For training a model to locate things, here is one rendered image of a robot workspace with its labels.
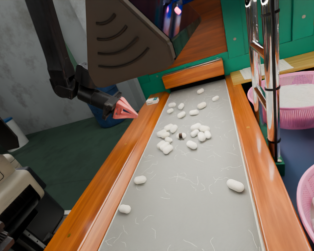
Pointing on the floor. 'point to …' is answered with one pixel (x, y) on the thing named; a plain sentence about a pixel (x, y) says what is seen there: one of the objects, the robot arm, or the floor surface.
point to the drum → (102, 110)
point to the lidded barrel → (16, 132)
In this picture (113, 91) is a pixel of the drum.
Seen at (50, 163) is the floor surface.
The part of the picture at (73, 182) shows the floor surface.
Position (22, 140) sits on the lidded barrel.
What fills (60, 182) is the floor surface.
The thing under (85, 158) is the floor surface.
